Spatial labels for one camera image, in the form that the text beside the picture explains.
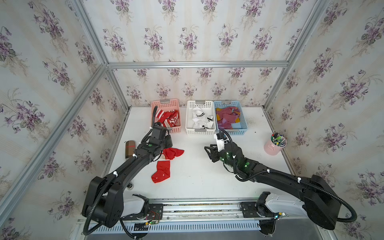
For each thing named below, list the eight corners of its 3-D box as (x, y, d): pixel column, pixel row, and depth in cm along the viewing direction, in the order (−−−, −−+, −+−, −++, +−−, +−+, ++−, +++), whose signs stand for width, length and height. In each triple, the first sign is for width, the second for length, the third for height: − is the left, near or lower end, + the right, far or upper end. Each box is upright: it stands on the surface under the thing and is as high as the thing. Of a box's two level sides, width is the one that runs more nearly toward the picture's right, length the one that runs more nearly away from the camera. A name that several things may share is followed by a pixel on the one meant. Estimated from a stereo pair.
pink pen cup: (265, 156, 95) (274, 146, 85) (261, 145, 100) (269, 134, 90) (279, 156, 95) (289, 146, 85) (274, 145, 100) (284, 134, 90)
